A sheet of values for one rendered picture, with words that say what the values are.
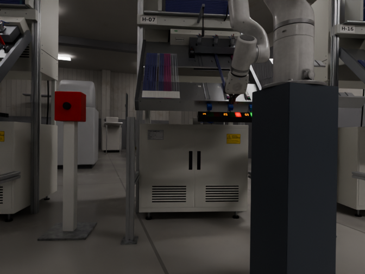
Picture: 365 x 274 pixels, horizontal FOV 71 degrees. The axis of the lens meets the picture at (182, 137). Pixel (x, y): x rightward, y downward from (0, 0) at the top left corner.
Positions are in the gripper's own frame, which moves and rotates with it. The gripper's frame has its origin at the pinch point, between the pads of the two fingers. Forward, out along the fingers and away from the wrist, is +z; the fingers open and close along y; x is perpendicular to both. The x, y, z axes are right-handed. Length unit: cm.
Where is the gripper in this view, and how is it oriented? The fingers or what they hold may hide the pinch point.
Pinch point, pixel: (232, 99)
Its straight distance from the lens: 132.5
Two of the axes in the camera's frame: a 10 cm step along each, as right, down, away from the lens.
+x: -0.5, -7.0, 7.1
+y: 10.0, 0.1, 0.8
